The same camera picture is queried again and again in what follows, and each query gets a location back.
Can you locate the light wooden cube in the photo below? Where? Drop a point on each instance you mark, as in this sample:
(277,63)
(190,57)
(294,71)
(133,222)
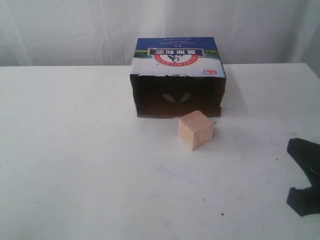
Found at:
(195,129)

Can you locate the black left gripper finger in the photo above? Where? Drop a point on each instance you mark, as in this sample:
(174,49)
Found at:
(304,201)

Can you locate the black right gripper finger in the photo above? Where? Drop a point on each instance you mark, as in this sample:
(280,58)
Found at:
(307,155)

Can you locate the blue white cardboard box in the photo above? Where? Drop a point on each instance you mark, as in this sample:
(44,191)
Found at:
(172,77)

